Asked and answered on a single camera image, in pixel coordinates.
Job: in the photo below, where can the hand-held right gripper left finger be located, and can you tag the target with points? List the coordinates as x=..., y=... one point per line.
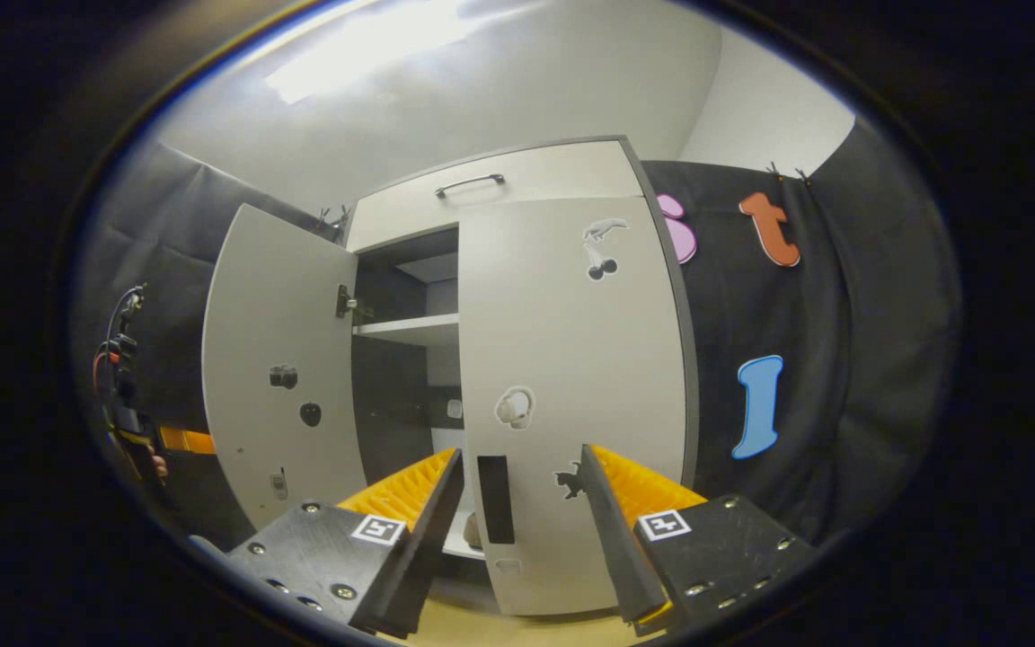
x=428, y=539

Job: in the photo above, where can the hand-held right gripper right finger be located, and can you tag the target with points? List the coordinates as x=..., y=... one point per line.
x=621, y=539

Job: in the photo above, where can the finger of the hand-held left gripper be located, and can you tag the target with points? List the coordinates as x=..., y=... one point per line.
x=185, y=440

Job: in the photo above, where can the white shoe cabinet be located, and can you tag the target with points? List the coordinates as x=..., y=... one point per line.
x=392, y=395

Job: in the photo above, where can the white cabinet door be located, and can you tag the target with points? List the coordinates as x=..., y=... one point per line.
x=562, y=341
x=275, y=296

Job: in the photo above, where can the metal door hinge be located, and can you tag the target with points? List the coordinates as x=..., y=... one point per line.
x=344, y=301

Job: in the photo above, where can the white cabinet drawer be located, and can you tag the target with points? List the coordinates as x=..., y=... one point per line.
x=553, y=175

